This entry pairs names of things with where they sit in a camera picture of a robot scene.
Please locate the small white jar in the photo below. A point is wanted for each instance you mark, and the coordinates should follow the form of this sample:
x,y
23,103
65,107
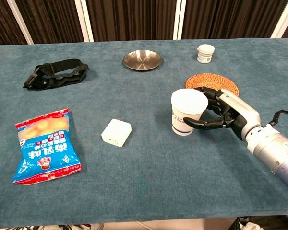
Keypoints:
x,y
205,54

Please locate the white paper cup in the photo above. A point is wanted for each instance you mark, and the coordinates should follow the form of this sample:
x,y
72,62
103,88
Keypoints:
x,y
188,110

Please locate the teal table cloth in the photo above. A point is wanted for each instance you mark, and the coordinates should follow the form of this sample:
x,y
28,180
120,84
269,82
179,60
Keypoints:
x,y
144,182

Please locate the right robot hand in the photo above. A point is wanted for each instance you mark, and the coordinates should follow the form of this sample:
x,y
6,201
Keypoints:
x,y
237,109

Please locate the stainless steel plate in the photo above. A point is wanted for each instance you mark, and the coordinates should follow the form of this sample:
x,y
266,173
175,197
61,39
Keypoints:
x,y
142,60

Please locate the black bin with bag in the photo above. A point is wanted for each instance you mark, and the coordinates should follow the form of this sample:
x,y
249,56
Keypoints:
x,y
259,222

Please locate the white curtain frame post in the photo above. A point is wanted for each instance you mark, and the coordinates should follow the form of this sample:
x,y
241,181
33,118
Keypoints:
x,y
85,20
282,19
20,20
179,19

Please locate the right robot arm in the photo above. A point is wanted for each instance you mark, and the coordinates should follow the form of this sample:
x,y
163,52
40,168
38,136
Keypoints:
x,y
273,148

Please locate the blue red snack bag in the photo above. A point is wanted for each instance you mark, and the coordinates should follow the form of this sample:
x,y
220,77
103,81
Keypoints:
x,y
46,148

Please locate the woven rattan coaster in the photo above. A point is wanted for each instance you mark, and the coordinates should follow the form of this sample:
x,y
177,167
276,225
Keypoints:
x,y
212,81

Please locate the white power adapter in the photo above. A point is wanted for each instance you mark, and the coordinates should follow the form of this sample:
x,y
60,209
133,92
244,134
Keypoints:
x,y
116,132

